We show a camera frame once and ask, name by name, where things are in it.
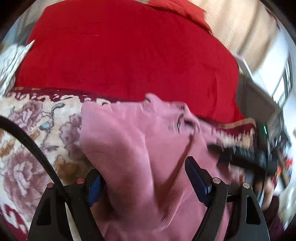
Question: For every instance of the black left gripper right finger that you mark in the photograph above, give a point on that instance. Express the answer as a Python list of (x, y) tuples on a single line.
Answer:
[(212, 195)]

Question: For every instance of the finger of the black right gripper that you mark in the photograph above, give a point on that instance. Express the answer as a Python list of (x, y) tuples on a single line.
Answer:
[(220, 149), (226, 159)]

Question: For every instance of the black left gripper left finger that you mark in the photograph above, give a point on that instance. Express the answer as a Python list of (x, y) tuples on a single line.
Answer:
[(83, 194)]

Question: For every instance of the pink corduroy jacket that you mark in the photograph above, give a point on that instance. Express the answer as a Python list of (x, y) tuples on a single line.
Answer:
[(139, 148)]

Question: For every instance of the person's right hand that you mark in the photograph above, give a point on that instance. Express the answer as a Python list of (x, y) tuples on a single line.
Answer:
[(270, 201)]

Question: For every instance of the floral plush blanket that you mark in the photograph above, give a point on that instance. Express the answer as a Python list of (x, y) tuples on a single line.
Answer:
[(52, 118)]

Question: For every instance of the beige dotted curtain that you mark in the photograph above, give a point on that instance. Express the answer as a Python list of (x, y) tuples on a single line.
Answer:
[(244, 27)]

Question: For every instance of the red quilt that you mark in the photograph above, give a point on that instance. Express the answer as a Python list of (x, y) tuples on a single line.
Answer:
[(126, 49)]

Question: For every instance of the white patterned cloth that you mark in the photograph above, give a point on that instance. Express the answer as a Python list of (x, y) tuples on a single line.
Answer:
[(11, 59)]

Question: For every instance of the window frame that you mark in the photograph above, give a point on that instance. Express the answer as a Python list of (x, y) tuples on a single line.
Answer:
[(276, 76)]

